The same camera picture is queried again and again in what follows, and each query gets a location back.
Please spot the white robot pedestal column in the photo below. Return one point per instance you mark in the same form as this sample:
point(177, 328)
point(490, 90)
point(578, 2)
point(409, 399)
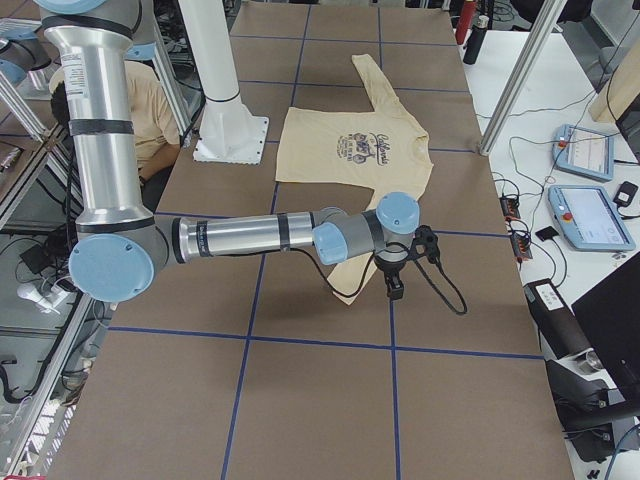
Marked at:
point(228, 132)

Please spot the lower blue teach pendant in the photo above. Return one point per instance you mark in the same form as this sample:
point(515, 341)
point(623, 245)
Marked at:
point(587, 218)

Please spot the black water bottle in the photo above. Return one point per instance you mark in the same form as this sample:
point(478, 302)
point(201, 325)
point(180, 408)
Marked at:
point(475, 40)

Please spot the person in tan shirt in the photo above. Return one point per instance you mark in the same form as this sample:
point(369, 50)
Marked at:
point(157, 139)

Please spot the black computer monitor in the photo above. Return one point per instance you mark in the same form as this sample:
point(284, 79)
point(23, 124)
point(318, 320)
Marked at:
point(608, 315)

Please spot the wooden plank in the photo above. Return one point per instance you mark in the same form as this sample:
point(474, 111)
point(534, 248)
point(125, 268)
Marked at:
point(620, 90)

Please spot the small black pad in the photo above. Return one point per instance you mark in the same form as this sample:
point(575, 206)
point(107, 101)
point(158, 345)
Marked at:
point(547, 233)

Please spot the cream long-sleeve graphic shirt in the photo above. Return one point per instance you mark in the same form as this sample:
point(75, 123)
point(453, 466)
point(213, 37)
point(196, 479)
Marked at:
point(384, 150)

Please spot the upper blue teach pendant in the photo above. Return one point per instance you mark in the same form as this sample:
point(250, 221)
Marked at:
point(583, 152)

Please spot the orange black electronics board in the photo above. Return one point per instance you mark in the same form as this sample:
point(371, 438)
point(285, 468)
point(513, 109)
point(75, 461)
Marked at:
point(510, 208)

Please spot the brown paper table cover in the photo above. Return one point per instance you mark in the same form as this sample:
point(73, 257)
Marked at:
point(251, 368)

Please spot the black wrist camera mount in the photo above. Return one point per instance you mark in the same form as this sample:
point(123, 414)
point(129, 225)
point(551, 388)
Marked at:
point(425, 244)

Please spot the black power adapter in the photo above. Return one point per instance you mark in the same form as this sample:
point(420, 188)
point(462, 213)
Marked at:
point(625, 194)

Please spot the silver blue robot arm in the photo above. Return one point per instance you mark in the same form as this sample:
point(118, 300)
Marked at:
point(121, 245)
point(22, 52)

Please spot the blue teach pendant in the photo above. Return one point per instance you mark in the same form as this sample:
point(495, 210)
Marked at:
point(583, 152)
point(587, 218)

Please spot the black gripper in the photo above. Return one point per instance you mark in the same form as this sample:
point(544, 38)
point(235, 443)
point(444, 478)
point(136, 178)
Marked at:
point(391, 270)

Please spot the red bottle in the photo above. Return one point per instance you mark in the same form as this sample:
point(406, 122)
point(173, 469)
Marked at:
point(466, 16)

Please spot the aluminium frame post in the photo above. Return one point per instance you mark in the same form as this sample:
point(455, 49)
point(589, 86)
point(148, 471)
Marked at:
point(536, 40)

